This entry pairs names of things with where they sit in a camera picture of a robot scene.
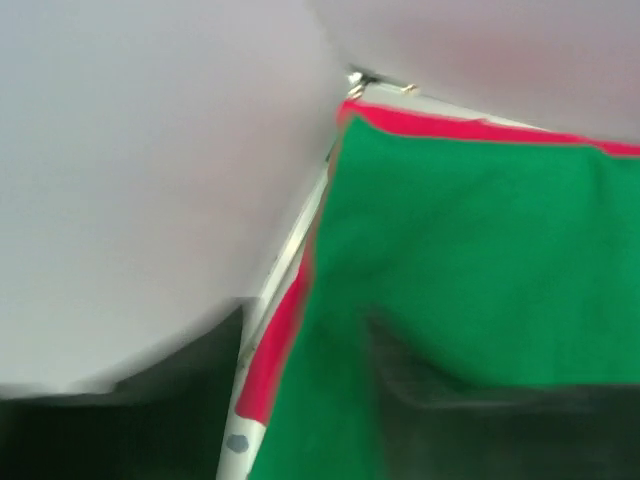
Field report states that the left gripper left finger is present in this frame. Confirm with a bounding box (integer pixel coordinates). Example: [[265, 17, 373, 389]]
[[1, 304, 244, 480]]

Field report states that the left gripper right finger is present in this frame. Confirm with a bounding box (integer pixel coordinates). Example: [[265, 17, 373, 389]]
[[367, 315, 639, 479]]

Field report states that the green t-shirt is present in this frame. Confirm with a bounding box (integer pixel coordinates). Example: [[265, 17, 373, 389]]
[[247, 113, 640, 480]]

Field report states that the folded pink red t-shirt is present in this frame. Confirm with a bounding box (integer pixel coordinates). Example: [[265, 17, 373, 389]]
[[234, 100, 639, 425]]

